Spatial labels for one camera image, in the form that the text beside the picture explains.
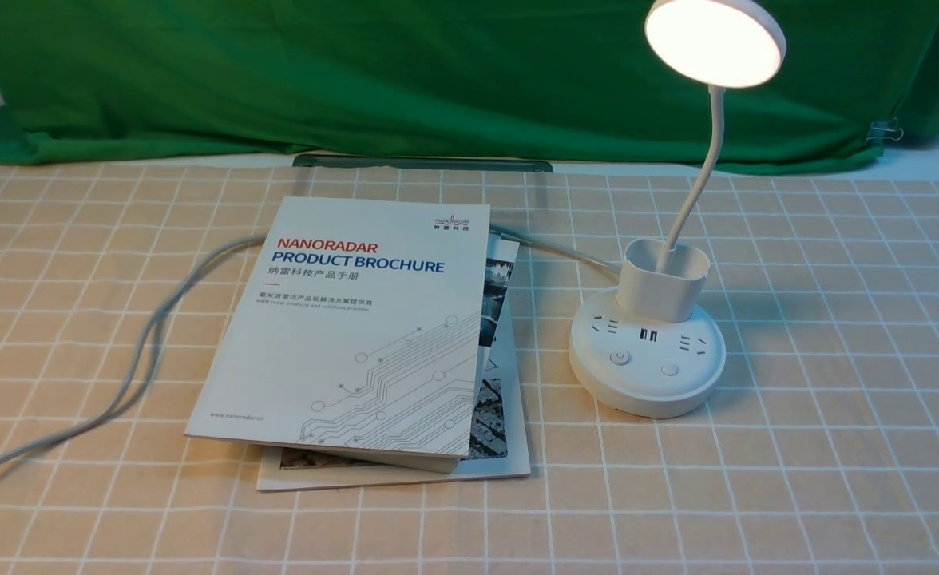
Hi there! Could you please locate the white desk lamp with sockets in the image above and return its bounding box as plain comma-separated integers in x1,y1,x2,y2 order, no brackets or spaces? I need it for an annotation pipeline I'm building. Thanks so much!
569,1,786,419

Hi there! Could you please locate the white Nanoradar product brochure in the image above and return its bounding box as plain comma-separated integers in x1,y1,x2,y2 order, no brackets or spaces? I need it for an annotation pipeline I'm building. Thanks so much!
184,196,491,473

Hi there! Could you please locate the green backdrop cloth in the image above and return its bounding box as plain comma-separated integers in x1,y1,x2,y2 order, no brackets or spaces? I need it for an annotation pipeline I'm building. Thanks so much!
0,1,939,175

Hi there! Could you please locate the dark green flat bar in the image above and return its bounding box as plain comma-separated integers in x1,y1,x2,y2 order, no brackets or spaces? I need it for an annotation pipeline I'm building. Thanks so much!
291,153,553,173

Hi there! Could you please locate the photo-covered booklet underneath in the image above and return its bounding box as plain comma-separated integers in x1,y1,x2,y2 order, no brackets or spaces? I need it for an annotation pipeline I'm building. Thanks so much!
256,232,531,492

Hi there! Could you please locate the orange checked tablecloth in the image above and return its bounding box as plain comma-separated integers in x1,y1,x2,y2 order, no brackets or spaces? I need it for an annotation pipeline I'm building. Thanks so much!
0,164,939,574

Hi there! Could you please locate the metal binder clip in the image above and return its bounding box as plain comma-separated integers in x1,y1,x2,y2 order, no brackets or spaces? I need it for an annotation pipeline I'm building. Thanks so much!
864,119,905,147

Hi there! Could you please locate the grey power cable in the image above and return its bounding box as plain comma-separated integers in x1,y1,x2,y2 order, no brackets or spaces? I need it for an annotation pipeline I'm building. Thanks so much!
0,223,622,489

